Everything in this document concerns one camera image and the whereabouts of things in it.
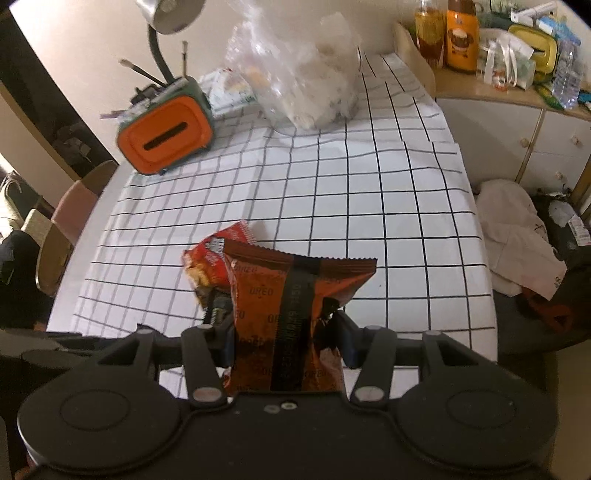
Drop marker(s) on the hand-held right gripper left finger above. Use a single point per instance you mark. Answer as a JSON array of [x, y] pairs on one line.
[[227, 344]]

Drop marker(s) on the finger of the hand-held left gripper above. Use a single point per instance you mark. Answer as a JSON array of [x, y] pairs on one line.
[[41, 344]]

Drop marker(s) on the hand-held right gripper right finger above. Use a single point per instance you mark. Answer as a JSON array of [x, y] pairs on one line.
[[348, 341]]

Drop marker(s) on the dark orange cookie packet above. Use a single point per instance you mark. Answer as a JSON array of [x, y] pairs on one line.
[[272, 323]]

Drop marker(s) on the red peanut snack packet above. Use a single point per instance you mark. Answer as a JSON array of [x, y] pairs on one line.
[[207, 267]]

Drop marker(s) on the pink chair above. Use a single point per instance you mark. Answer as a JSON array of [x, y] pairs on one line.
[[69, 217]]

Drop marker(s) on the white grid tablecloth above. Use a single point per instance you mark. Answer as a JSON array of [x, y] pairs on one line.
[[351, 194]]

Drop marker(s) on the light shoes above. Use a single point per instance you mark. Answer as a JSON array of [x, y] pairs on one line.
[[11, 198]]

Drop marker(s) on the beige cloth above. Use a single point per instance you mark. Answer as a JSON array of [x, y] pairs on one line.
[[512, 230]]

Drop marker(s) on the red-orange cloth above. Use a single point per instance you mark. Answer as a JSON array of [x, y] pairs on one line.
[[549, 314]]

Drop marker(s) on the orange tissue box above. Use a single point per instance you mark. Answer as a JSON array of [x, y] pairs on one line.
[[168, 134]]

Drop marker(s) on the white tissue pack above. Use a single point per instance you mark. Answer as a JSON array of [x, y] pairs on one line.
[[226, 92]]

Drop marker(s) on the black bag with label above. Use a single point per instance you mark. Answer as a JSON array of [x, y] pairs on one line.
[[575, 230]]

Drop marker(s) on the white wooden cabinet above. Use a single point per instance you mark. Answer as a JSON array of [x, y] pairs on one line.
[[508, 134]]

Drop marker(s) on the clear plastic bag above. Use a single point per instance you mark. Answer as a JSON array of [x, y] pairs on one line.
[[300, 69]]

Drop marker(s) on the pen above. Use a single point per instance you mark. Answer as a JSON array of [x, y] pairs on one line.
[[141, 71], [185, 57]]

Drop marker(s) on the yellow drink bottle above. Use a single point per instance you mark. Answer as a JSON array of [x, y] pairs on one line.
[[429, 32]]

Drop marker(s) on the white plastic carrier bag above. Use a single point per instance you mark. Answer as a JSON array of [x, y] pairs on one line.
[[505, 60]]

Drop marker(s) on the orange drink bottle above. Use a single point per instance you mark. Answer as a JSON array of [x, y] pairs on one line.
[[461, 37]]

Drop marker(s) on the silver desk lamp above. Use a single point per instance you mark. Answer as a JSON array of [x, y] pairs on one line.
[[171, 18]]

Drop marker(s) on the clear water bottle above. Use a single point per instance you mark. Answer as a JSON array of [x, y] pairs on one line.
[[567, 74]]

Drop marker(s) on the yellow tissue box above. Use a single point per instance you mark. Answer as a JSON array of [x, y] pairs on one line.
[[535, 50]]

